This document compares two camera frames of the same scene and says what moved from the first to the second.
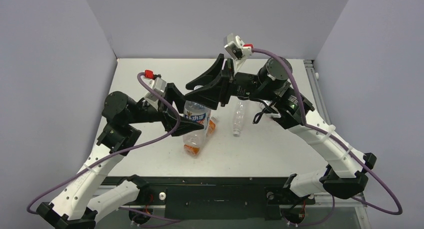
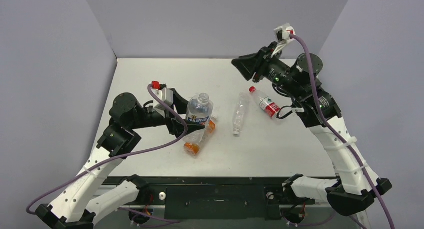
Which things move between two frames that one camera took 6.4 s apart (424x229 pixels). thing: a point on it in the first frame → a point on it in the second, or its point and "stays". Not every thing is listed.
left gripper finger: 185,126 stays
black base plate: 212,198 stays
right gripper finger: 217,93 → 247,64
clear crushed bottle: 240,112 stays
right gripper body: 227,85 → 259,65
